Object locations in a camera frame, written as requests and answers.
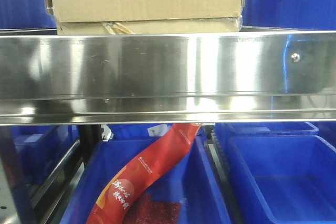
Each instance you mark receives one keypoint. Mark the red snack packet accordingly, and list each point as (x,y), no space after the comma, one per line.
(141,172)

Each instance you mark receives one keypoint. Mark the blue plastic bin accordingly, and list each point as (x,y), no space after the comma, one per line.
(40,148)
(283,179)
(191,183)

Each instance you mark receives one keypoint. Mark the blue plastic bin centre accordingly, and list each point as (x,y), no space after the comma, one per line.
(191,183)

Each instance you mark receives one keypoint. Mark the blue plastic bin left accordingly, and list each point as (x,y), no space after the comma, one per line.
(40,148)

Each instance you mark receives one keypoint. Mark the stainless steel shelf rail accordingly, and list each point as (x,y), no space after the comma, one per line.
(229,77)

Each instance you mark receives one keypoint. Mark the large brown cardboard box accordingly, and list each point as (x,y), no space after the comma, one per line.
(84,17)

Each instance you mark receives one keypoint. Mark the crumpled clear packing tape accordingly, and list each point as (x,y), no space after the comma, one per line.
(116,28)

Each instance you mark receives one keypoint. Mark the blue bin rear right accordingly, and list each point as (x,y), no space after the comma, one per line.
(225,131)

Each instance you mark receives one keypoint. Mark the blue plastic bin right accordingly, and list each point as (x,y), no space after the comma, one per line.
(283,179)

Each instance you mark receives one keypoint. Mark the silver screw on rail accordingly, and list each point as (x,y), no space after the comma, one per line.
(295,57)

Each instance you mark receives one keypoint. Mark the blue bin upper left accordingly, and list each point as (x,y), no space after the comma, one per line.
(24,14)

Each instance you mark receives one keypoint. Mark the blue bin upper right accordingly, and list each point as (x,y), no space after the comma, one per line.
(301,14)

